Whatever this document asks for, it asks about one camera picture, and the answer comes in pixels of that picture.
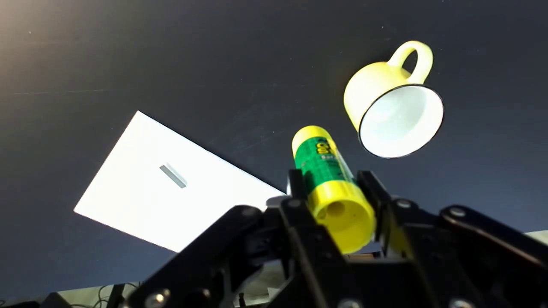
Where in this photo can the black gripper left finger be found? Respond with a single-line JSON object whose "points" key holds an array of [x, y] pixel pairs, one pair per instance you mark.
{"points": [[300, 190]]}

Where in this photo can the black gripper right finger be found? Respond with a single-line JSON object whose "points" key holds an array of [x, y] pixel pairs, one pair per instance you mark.
{"points": [[379, 207]]}

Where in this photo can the green yellow glue stick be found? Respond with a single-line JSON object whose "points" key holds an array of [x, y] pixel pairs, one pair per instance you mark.
{"points": [[331, 185]]}

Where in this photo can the yellow mug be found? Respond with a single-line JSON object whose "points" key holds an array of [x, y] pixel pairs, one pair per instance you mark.
{"points": [[395, 108]]}

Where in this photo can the small grey metal clip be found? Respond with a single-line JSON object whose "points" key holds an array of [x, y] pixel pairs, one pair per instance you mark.
{"points": [[174, 175]]}

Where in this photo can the white paper sheet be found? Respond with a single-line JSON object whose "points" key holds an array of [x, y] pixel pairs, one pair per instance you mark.
{"points": [[172, 188]]}

